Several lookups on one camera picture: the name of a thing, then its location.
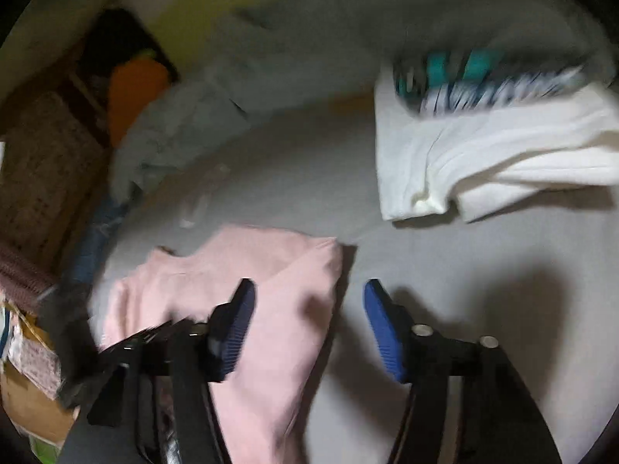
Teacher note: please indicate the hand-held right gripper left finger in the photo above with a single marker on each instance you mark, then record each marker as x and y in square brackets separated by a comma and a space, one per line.
[239, 324]

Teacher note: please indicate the teal patterned folded cloth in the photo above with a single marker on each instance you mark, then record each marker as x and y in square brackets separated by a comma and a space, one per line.
[478, 70]

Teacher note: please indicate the grey crumpled blanket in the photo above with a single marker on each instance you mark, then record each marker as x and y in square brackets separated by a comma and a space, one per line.
[290, 67]

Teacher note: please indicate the blue denim garment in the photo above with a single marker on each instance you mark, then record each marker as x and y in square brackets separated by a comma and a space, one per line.
[94, 246]

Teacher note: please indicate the orange pillow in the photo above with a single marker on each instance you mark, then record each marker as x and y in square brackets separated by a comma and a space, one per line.
[135, 96]

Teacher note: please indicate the black bag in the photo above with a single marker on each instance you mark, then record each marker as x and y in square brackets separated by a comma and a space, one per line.
[116, 34]

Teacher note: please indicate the maroon checked cloth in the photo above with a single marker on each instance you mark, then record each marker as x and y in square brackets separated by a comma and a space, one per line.
[24, 270]

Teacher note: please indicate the cardboard box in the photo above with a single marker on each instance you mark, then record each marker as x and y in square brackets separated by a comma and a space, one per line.
[29, 406]

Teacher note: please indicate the brown woven basket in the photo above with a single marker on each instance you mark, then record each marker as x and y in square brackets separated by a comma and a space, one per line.
[43, 174]

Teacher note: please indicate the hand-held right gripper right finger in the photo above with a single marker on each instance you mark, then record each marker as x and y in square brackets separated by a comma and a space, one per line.
[382, 328]

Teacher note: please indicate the white folded garment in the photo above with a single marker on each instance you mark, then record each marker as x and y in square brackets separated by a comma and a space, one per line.
[508, 154]

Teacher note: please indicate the pink shirt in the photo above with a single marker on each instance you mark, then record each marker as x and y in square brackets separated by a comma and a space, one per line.
[280, 348]

